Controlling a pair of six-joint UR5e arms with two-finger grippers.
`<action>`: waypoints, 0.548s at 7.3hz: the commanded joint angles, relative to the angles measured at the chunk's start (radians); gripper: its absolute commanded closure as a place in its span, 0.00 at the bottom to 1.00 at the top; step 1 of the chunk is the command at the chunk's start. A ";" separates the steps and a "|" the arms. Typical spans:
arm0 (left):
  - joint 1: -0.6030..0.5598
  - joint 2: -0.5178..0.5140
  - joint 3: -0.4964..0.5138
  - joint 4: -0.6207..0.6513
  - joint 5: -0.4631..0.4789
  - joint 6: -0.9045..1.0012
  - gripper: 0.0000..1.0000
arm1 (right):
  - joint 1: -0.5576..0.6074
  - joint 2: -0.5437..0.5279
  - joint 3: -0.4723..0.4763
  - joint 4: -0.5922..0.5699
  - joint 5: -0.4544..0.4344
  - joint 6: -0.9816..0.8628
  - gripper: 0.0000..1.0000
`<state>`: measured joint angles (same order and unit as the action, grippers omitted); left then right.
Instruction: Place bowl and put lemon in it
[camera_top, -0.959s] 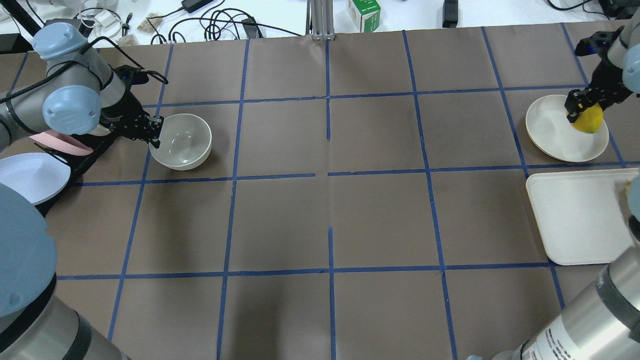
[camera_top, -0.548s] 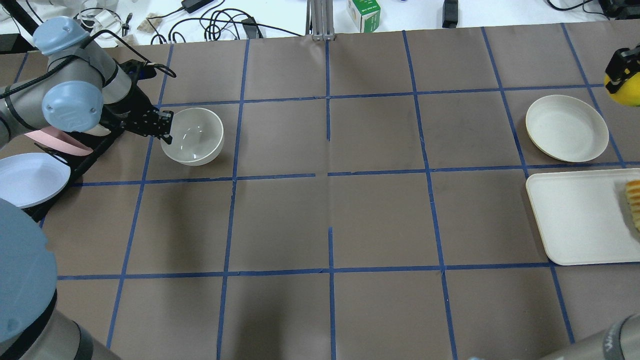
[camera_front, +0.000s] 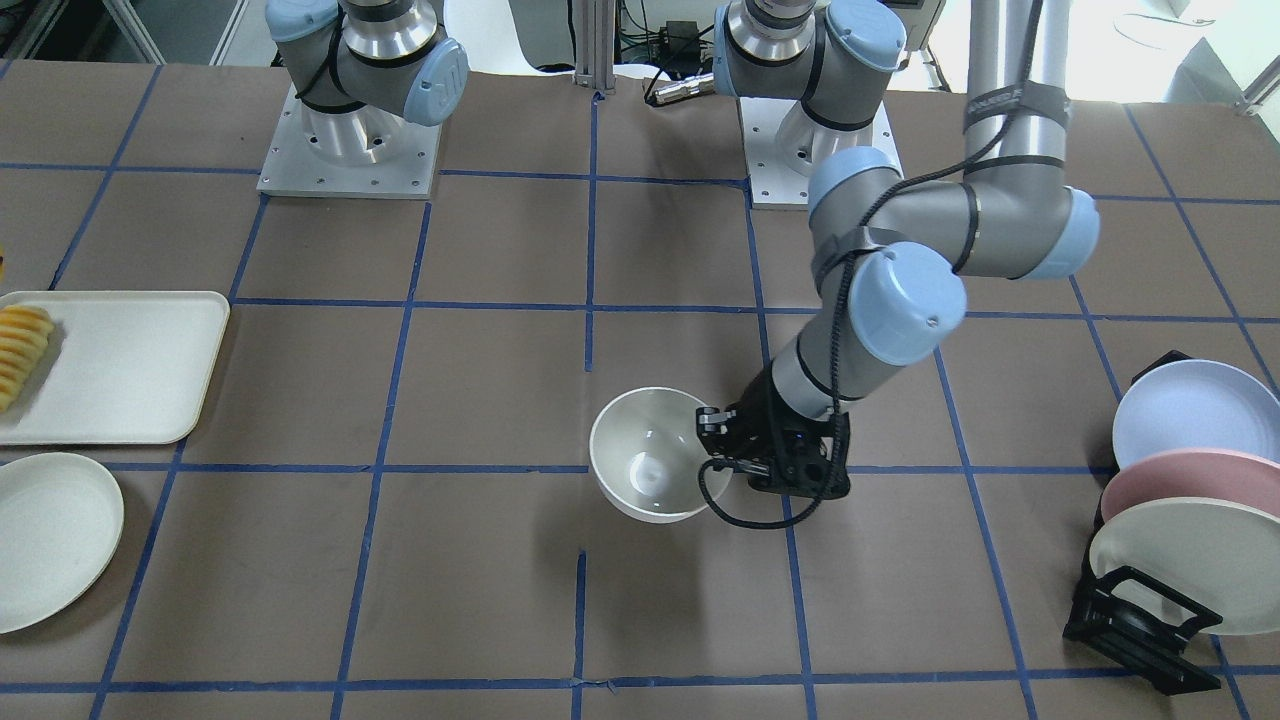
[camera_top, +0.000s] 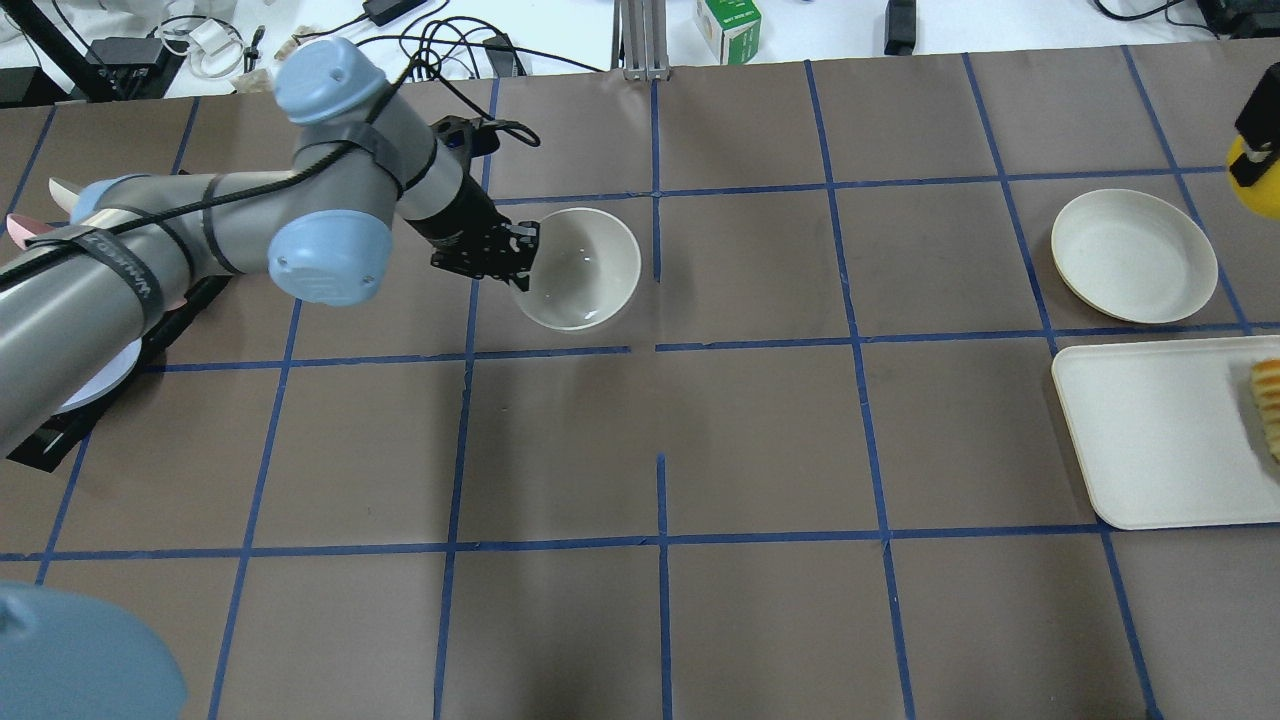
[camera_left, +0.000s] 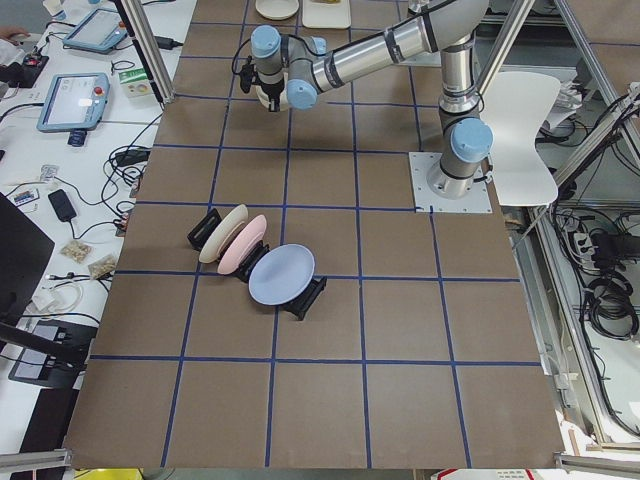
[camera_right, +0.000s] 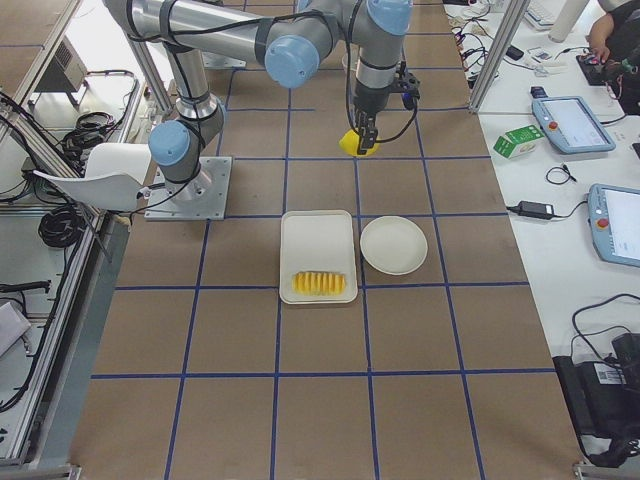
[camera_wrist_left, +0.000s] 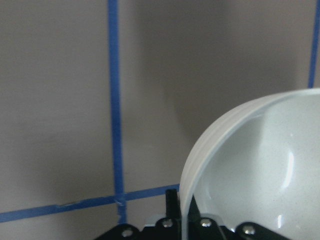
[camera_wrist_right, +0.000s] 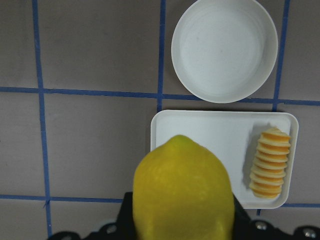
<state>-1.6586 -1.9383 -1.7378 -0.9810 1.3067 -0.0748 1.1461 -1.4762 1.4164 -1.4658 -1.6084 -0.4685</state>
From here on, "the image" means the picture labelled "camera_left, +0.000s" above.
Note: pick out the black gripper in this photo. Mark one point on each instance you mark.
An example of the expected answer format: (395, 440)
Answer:
(272, 91)

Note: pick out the white ceramic bowl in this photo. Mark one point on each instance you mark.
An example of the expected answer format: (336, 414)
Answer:
(264, 99)

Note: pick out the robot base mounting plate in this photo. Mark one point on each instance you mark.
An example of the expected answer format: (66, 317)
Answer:
(434, 192)

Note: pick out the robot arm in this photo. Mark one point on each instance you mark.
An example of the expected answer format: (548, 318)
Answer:
(297, 70)

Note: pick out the cream round plate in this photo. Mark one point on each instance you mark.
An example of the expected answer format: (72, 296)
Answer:
(277, 9)

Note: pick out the white rectangular tray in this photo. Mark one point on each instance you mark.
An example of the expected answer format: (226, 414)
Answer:
(326, 14)

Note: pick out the black power adapter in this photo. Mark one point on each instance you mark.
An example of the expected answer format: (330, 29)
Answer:
(167, 43)

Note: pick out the pink plate in rack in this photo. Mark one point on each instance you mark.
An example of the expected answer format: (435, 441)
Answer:
(242, 245)

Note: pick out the green white small box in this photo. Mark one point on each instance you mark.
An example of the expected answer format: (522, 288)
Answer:
(135, 82)

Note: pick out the black dish rack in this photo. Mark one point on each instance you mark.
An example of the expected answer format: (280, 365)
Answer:
(298, 307)

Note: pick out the cream plate in rack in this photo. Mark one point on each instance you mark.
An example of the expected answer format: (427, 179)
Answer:
(224, 234)

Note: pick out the light blue plate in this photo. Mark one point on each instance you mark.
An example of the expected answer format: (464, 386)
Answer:
(282, 274)

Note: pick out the far blue teach pendant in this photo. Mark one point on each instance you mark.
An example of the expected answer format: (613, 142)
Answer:
(101, 31)

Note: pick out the blue teach pendant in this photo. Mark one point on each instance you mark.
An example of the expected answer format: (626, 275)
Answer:
(101, 31)
(74, 102)

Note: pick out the near blue teach pendant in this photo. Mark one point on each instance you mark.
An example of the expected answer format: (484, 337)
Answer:
(74, 102)

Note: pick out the black phone on desk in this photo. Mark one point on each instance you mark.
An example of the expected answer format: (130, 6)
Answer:
(62, 206)

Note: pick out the white plastic chair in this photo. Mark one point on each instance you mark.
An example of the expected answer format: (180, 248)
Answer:
(516, 105)

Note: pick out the black monitor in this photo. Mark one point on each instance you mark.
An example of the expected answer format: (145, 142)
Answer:
(25, 254)

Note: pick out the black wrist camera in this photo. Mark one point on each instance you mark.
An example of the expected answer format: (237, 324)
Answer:
(247, 75)

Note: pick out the aluminium frame post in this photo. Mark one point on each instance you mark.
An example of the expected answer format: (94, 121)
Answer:
(139, 30)

